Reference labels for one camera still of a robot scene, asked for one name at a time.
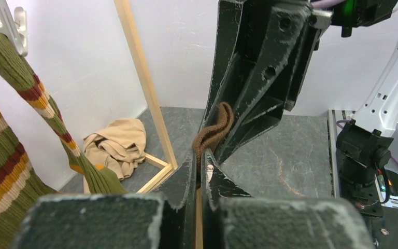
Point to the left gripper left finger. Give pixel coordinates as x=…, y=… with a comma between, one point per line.
x=163, y=218

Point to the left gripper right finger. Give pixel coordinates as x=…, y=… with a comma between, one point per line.
x=232, y=218

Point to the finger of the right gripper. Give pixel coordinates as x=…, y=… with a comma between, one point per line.
x=228, y=23
x=271, y=47

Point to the tan brown sock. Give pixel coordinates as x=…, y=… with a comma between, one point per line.
x=211, y=136

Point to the white plastic clip hanger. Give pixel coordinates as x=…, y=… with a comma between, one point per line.
x=14, y=26

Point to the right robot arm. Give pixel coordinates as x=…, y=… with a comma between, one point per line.
x=365, y=138

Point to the beige cloth pile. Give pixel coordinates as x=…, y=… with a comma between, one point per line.
x=116, y=150

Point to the green striped sock left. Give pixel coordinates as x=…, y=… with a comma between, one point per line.
x=20, y=187

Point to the green striped sock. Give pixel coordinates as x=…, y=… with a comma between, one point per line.
x=16, y=71
x=20, y=187

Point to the green striped sock right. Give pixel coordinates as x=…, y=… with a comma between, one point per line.
x=16, y=71

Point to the wooden frame stand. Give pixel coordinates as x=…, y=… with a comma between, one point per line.
x=167, y=167

